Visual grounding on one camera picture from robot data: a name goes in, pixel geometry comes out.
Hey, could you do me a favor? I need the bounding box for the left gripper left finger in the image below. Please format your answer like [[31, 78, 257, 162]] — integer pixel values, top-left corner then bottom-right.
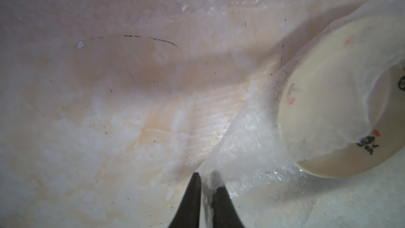
[[169, 172, 201, 228]]

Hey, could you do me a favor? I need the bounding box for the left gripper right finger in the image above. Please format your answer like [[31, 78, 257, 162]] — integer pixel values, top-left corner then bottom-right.
[[211, 186, 245, 228]]

